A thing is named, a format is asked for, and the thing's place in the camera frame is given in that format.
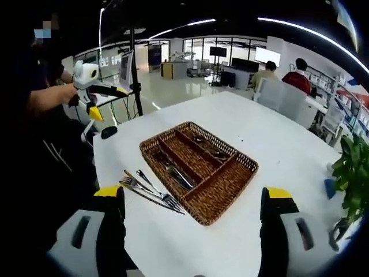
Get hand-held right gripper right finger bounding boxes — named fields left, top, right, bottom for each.
left=259, top=186, right=337, bottom=277

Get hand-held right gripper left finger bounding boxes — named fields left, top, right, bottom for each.
left=47, top=185, right=129, bottom=277

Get pile of steel cutlery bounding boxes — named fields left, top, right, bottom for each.
left=123, top=170, right=186, bottom=215

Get brown wicker storage tray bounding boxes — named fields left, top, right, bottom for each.
left=139, top=121, right=259, bottom=227

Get steel spoon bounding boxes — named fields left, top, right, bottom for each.
left=191, top=135, right=220, bottom=156
left=203, top=144, right=230, bottom=163

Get white storage shelves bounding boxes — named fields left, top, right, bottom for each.
left=305, top=65, right=369, bottom=139

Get person's left hand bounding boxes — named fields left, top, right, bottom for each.
left=59, top=84, right=78, bottom=106

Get black light stand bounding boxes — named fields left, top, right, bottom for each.
left=129, top=27, right=144, bottom=117

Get black curved object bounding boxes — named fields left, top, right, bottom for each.
left=328, top=216, right=348, bottom=252

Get upright light tube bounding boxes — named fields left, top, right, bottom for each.
left=99, top=8, right=106, bottom=50

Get dark blue display board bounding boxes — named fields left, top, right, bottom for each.
left=148, top=45, right=162, bottom=69

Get yellow cabinet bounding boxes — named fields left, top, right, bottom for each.
left=160, top=62, right=175, bottom=79

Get blue packet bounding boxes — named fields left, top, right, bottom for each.
left=324, top=178, right=338, bottom=200

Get person in dark clothes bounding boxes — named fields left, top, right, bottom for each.
left=14, top=43, right=99, bottom=249

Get green potted plant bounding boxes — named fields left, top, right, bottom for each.
left=330, top=134, right=369, bottom=229

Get short ceiling light strip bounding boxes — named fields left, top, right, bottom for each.
left=148, top=18, right=217, bottom=40

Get black monitor on stand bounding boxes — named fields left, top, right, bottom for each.
left=209, top=47, right=228, bottom=86

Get wide black monitor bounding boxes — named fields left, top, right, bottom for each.
left=231, top=57, right=260, bottom=73

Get frosted desk partition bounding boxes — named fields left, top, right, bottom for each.
left=255, top=78, right=307, bottom=118

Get long ceiling light strip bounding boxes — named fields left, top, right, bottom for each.
left=257, top=17, right=369, bottom=77

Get white frame office chair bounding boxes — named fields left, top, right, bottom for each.
left=80, top=119, right=119, bottom=143

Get white wall screen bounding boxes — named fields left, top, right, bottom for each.
left=255, top=46, right=281, bottom=66

